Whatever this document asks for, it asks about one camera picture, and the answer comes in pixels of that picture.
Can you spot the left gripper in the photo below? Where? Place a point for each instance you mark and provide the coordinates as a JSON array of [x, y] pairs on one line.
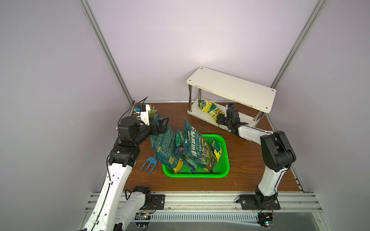
[[160, 125]]

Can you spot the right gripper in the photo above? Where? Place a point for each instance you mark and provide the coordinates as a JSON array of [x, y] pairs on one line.
[[230, 116]]

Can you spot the dark green soil bag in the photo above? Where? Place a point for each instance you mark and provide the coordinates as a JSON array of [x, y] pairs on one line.
[[164, 147]]

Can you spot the small green yellow fertilizer packet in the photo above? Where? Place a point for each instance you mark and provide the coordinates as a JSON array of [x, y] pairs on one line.
[[217, 149]]

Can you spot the green yellow large fertilizer bag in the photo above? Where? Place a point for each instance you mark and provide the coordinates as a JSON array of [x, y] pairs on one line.
[[198, 149]]

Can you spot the colourful flower fertilizer bag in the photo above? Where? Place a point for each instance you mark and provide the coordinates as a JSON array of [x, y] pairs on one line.
[[180, 151]]

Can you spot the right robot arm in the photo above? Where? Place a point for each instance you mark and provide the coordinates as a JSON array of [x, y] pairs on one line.
[[278, 156]]

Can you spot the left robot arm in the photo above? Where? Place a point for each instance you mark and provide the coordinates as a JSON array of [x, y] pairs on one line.
[[115, 173]]

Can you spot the white two-tier shelf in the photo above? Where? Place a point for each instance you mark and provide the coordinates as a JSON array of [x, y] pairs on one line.
[[240, 91]]

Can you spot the left yellow green fertilizer packet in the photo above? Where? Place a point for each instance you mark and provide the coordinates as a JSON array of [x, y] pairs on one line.
[[206, 106]]

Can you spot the potted lavender plant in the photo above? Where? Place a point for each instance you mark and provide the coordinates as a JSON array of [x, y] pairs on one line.
[[152, 113]]

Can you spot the green plastic basket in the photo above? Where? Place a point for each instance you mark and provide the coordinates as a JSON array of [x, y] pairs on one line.
[[221, 170]]

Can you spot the aluminium corner profile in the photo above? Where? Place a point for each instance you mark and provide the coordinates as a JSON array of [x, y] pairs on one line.
[[105, 47]]

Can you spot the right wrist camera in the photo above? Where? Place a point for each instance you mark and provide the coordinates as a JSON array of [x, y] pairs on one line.
[[230, 106]]

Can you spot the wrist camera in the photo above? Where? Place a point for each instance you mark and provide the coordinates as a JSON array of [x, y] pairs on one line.
[[230, 106], [141, 112]]

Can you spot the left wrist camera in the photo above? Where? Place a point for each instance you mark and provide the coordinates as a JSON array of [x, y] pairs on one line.
[[141, 112]]

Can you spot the teal garden fork yellow handle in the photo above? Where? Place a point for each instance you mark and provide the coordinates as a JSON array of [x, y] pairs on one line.
[[150, 165]]

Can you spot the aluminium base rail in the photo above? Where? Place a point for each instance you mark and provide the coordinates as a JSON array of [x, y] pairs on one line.
[[216, 206]]

